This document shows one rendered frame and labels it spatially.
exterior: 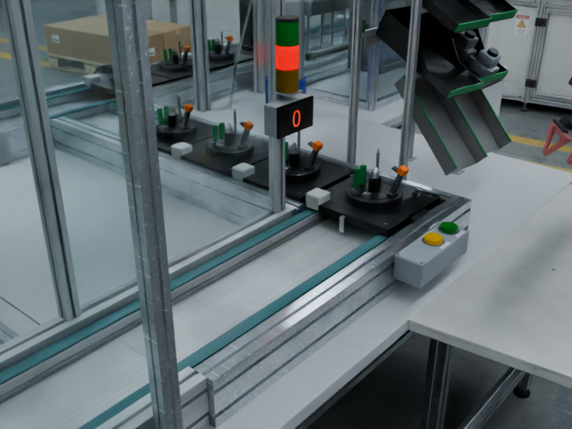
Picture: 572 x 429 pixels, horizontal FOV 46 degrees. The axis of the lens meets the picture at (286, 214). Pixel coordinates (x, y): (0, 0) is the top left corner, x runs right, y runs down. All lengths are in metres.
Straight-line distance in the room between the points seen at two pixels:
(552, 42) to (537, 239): 3.92
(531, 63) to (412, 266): 4.37
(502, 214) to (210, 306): 0.90
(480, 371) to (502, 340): 1.31
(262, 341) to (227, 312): 0.17
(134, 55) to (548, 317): 1.05
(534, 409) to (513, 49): 3.64
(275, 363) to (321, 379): 0.09
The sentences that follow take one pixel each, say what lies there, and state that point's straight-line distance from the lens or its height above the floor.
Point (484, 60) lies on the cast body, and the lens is 1.89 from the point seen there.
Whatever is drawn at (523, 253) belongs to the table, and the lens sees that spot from 1.74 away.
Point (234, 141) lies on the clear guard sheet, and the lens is 1.44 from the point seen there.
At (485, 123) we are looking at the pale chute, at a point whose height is 1.05.
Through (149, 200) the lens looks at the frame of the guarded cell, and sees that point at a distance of 0.82.
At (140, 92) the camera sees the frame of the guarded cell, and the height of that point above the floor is 1.46.
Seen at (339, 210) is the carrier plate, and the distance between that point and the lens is 1.60.
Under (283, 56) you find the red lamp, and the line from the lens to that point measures 1.45.
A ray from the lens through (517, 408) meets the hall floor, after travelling 2.60.
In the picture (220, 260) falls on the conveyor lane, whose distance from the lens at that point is 1.45.
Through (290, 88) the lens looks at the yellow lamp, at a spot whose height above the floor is 1.27.
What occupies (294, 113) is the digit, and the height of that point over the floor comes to 1.22.
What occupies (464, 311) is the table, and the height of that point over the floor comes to 0.86.
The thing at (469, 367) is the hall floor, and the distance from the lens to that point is 2.73.
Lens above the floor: 1.68
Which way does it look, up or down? 27 degrees down
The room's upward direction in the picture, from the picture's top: straight up
